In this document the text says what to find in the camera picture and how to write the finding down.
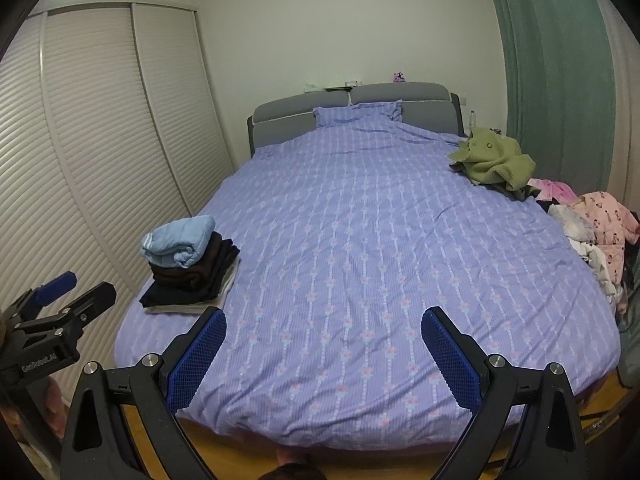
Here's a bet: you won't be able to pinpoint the pink printed pajamas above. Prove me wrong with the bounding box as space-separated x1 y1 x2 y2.
570 191 640 281

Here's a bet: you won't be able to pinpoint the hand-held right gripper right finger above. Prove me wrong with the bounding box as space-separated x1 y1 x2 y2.
421 306 586 480

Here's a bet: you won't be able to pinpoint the white louvered wardrobe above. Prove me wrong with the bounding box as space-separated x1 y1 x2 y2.
0 2 236 376

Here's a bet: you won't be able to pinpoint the brown folded garment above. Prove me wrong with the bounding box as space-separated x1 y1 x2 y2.
150 232 237 292

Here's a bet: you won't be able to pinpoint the plain pink garment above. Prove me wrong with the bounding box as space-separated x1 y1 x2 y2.
530 178 576 204

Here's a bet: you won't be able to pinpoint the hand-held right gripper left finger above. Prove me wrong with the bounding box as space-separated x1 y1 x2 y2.
60 307 227 480

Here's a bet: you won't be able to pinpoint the dark navy folded garment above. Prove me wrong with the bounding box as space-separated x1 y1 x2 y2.
139 240 242 309

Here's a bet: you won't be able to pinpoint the olive green jacket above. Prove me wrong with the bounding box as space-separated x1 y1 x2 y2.
448 127 537 197

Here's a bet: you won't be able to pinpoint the green curtain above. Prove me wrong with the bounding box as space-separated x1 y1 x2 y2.
480 0 618 196
617 310 640 388

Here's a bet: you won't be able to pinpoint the light blue padded pants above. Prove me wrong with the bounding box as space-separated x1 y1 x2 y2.
141 215 217 268

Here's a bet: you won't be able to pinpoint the grey upholstered bed headboard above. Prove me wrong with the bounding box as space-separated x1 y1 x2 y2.
247 82 463 158

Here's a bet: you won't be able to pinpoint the purple patterned pillow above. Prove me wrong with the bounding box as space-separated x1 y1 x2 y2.
313 101 403 129

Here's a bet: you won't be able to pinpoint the bed with purple duvet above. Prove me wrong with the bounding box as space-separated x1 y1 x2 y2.
115 102 621 433

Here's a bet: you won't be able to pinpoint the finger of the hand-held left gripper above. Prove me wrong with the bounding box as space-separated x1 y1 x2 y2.
12 271 77 318
55 281 117 333

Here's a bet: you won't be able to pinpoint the person's left forearm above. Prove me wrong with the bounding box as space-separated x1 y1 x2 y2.
0 377 68 443

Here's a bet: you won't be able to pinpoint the white crumpled clothes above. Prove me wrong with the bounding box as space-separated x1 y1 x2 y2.
547 205 623 302

